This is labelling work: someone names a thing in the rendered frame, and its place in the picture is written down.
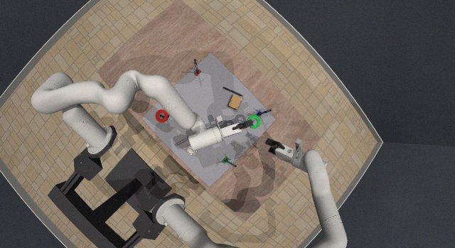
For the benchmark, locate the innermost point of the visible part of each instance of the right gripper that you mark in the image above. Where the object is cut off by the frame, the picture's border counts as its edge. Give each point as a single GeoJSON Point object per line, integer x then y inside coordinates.
{"type": "Point", "coordinates": [285, 153]}

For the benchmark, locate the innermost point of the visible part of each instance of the tan cardboard box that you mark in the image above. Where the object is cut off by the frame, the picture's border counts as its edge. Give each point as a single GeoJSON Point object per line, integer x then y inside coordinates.
{"type": "Point", "coordinates": [234, 102]}

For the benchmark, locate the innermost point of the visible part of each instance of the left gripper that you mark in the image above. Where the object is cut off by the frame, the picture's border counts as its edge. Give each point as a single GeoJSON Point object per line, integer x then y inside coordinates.
{"type": "Point", "coordinates": [232, 129]}

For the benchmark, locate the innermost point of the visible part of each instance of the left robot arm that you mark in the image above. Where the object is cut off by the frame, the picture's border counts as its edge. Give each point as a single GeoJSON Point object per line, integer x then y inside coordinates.
{"type": "Point", "coordinates": [59, 92]}

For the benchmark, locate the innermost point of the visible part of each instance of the green ring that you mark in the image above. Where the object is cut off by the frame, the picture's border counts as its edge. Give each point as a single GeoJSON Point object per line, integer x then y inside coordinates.
{"type": "Point", "coordinates": [258, 121]}

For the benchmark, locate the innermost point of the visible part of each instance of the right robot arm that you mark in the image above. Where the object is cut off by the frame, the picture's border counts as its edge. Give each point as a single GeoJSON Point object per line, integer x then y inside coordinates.
{"type": "Point", "coordinates": [334, 234]}

